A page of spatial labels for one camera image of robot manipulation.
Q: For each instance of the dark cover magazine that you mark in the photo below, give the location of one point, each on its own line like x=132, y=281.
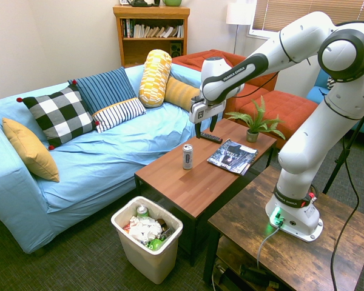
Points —
x=232, y=157

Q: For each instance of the plain mustard cushion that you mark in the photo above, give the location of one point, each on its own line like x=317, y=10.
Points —
x=30, y=151

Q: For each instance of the black power strip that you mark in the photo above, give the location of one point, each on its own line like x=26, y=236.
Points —
x=251, y=274

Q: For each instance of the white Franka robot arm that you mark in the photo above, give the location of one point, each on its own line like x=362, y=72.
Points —
x=336, y=106

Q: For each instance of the yellow white patterned bolster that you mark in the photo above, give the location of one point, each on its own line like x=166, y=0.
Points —
x=154, y=78

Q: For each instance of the light blue sofa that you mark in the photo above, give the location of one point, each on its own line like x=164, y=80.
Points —
x=94, y=163

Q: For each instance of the orange tea can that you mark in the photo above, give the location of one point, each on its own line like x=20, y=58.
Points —
x=126, y=227

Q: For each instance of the green bowl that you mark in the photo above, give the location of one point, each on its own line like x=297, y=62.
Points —
x=172, y=2

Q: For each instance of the silver drink can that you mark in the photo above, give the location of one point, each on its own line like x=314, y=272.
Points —
x=187, y=157

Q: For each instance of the mustard striped bolster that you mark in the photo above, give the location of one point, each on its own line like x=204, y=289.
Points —
x=180, y=92

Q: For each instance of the row of books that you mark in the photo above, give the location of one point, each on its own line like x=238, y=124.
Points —
x=153, y=31

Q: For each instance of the white navy striped cushion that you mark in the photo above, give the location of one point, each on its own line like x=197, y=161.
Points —
x=121, y=113

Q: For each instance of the potted green fern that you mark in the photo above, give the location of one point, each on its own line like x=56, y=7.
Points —
x=252, y=133

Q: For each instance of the wooden bookshelf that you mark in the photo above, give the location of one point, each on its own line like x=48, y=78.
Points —
x=151, y=50

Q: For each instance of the orange tufted ottoman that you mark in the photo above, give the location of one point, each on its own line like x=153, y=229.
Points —
x=285, y=106

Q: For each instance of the rustic brown wood table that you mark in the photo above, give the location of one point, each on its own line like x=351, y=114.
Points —
x=291, y=260

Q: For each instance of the black wrapper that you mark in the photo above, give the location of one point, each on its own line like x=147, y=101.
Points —
x=163, y=225

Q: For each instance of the green snack packet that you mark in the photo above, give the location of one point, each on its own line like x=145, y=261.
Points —
x=155, y=244

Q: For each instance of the black remote control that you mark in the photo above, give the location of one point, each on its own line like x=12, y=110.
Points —
x=211, y=137

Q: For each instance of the black white checkered cushion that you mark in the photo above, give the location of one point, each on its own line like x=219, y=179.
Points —
x=60, y=116

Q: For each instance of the black and white ornament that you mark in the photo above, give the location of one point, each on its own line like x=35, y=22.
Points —
x=142, y=3

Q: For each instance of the cream plastic trash bin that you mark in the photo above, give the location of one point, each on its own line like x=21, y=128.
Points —
x=151, y=263

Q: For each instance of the green drink can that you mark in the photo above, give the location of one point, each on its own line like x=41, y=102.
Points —
x=142, y=211

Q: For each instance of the blue striped cushion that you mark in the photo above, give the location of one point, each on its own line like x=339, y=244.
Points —
x=106, y=86

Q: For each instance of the wooden window blinds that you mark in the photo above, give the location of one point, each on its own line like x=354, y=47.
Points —
x=291, y=13

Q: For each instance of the reddish wood coffee table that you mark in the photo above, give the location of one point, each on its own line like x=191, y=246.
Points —
x=200, y=188

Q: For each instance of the blue armchair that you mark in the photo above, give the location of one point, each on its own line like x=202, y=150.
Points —
x=318, y=88

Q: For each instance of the black tripod stand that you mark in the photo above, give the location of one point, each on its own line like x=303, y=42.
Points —
x=341, y=157

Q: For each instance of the crumpled white tissue paper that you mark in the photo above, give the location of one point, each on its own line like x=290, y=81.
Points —
x=144, y=228

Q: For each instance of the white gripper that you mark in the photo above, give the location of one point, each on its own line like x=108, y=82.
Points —
x=207, y=110

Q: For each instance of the black speaker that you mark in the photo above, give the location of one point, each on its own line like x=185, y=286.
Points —
x=175, y=49

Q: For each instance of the white shade floor lamp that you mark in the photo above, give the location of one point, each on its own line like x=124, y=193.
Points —
x=238, y=13

